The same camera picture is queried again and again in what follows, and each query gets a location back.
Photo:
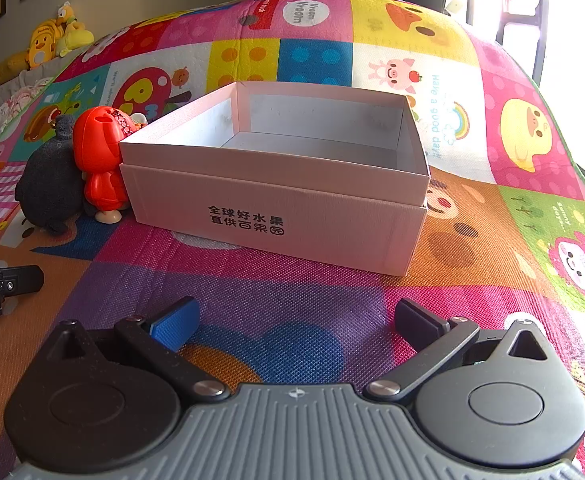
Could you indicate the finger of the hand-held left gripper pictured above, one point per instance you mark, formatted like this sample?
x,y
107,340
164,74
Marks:
x,y
17,280

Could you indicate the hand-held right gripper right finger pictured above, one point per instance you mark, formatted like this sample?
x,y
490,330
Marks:
x,y
417,320

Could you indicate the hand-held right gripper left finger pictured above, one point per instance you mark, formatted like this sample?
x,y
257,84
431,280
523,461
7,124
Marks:
x,y
175,327

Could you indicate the black plush bear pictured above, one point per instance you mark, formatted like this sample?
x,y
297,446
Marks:
x,y
52,180

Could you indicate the red toy figure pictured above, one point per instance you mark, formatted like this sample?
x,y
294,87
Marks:
x,y
97,160

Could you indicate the white cardboard box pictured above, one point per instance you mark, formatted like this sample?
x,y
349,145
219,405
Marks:
x,y
272,210

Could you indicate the small colourful toy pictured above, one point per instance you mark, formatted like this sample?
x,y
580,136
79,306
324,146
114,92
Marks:
x,y
122,121

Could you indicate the colourful cartoon play mat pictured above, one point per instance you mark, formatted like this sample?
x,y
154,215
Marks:
x,y
472,260

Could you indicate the pink white cloth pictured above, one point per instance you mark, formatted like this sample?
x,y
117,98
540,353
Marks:
x,y
20,102

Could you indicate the yellow duck plush toy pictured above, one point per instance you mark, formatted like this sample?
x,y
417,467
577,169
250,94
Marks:
x,y
40,45

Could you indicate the yellow-green plush toy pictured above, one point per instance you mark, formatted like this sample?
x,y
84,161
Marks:
x,y
75,37

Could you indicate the small orange plush toy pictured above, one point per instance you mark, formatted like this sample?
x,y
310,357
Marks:
x,y
66,12

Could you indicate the white hanging tag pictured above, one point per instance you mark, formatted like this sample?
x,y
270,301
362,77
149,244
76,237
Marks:
x,y
456,4

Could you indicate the black window frame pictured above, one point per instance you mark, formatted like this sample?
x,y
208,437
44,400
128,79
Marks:
x,y
539,45

